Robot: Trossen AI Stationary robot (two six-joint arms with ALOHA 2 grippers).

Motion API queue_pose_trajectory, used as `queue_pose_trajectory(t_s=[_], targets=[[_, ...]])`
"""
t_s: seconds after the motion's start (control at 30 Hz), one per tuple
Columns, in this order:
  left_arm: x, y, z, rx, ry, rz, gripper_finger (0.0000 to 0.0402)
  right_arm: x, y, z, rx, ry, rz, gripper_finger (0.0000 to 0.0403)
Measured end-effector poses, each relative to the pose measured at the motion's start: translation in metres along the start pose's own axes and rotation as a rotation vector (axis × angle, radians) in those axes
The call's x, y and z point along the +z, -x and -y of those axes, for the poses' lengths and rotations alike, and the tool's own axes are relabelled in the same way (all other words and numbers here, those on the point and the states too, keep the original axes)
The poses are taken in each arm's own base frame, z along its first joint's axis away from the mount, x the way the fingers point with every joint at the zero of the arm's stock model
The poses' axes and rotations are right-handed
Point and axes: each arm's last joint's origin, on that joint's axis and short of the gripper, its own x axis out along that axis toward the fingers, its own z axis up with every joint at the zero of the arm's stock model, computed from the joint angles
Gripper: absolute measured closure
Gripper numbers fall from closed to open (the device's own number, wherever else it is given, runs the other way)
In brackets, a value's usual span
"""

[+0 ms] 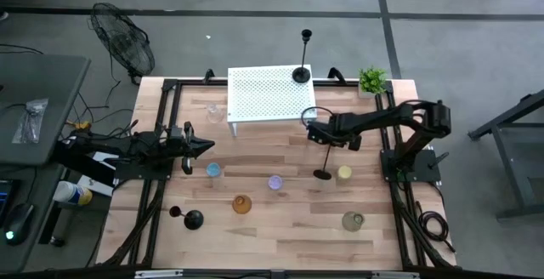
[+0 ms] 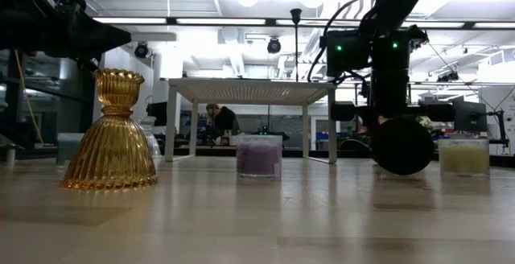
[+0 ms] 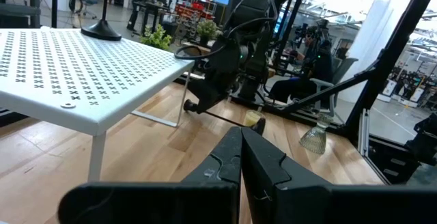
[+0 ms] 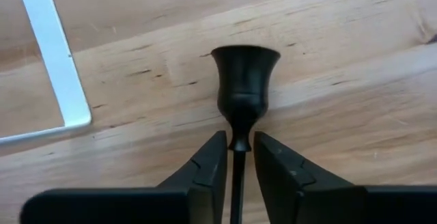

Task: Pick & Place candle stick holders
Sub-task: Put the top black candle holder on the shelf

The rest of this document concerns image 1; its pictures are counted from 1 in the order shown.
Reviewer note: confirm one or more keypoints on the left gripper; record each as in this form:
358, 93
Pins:
178, 150

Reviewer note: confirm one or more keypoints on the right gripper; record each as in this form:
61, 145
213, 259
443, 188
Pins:
323, 131

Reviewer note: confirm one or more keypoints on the blue candle jar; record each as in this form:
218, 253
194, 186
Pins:
213, 169

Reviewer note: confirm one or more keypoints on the medium black candlestick holder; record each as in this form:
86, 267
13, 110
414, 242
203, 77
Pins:
322, 174

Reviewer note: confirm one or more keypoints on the yellow candle jar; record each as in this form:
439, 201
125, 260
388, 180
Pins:
344, 172

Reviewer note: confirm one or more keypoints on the amber ribbed glass candle holder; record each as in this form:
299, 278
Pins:
241, 204

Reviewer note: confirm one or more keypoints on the short black candlestick holder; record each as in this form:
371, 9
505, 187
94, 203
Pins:
194, 220

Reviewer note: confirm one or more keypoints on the smoky grey glass candle holder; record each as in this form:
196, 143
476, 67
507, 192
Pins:
352, 221

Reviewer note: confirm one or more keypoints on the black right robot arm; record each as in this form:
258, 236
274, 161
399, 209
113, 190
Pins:
382, 119

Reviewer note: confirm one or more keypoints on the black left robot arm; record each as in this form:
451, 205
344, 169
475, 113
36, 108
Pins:
127, 149

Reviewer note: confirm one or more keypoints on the purple candle jar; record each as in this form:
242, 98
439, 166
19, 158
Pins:
275, 182

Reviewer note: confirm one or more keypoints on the tall black candlestick holder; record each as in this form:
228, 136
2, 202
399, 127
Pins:
301, 75

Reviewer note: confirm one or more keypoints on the white perforated shelf riser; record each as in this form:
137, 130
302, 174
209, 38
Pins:
263, 100

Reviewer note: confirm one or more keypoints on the green plant in white pot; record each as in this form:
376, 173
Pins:
372, 81

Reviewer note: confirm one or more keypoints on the white paper sheet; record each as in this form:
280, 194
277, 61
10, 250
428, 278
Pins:
97, 185
106, 157

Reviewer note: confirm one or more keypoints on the yellow power plug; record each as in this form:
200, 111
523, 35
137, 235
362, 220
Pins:
81, 124

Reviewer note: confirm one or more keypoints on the black rectangular box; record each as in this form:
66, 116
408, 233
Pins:
76, 166

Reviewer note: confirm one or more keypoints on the black floor fan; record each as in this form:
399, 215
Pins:
123, 41

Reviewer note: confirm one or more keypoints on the white yellow wipes canister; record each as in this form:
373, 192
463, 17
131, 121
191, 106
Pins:
72, 193

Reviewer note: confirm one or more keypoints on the grey side desk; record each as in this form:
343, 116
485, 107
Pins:
59, 83

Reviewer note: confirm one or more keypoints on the grey desk top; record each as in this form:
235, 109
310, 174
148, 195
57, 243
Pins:
42, 177

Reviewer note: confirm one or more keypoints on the black desk leg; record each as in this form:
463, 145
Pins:
61, 228

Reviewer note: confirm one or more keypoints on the clear plastic bag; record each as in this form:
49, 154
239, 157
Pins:
30, 119

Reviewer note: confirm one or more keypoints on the dark metal stand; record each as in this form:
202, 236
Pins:
506, 118

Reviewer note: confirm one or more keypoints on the black computer mouse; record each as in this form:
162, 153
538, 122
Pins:
19, 223

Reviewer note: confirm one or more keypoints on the laptop screen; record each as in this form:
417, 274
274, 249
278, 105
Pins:
5, 202

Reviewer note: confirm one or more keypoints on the person's shoe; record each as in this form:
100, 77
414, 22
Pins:
3, 15

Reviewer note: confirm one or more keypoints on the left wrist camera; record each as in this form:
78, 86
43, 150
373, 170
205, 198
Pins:
176, 134

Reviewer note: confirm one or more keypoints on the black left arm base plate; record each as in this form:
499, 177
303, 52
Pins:
127, 173

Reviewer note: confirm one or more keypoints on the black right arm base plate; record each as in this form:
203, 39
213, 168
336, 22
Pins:
429, 174

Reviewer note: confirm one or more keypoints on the silver bracket plate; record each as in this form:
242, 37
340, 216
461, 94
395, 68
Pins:
159, 274
395, 275

